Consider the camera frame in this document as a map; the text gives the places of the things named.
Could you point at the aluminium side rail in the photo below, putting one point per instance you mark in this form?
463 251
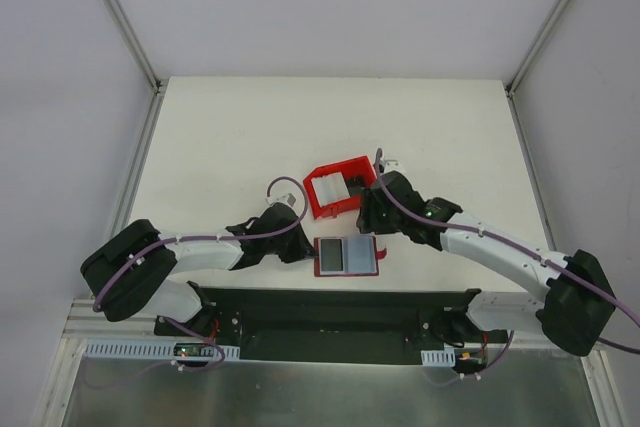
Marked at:
136 164
535 187

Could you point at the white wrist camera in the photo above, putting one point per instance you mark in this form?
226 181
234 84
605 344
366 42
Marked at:
390 165
287 199

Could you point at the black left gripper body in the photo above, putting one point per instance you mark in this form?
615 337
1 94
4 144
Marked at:
296 245

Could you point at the aluminium side rail right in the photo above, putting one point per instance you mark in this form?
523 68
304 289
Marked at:
535 187

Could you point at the red leather card holder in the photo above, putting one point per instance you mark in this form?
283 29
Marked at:
361 256

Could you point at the aluminium frame post left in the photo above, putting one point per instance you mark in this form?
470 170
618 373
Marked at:
133 43

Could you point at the red plastic bin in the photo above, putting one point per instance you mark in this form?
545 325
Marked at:
358 173

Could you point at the aluminium side rail left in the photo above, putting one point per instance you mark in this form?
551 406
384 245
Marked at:
136 164

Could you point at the aluminium frame post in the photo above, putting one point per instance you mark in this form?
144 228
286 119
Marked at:
133 43
541 38

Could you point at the white slotted cable duct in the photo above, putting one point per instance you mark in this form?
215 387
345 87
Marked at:
158 350
444 358

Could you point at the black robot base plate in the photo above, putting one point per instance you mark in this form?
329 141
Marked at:
385 348

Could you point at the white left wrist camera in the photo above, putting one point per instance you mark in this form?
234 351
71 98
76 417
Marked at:
287 199

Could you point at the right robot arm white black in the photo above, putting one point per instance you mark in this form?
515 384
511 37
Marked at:
573 291

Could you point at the white card stack in bin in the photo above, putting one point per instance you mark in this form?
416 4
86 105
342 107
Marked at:
330 189

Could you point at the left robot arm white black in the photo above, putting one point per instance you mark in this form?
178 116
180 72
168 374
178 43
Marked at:
139 271

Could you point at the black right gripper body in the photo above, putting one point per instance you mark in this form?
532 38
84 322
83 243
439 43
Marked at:
372 210

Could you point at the white slotted cable duct right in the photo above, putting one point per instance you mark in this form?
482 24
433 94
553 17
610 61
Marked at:
444 358

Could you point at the aluminium frame post right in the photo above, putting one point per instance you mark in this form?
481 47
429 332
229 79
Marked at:
541 38

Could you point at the white slotted cable duct left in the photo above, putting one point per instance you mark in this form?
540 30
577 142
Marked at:
158 350

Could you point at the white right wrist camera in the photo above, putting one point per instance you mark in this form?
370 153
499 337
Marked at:
390 165

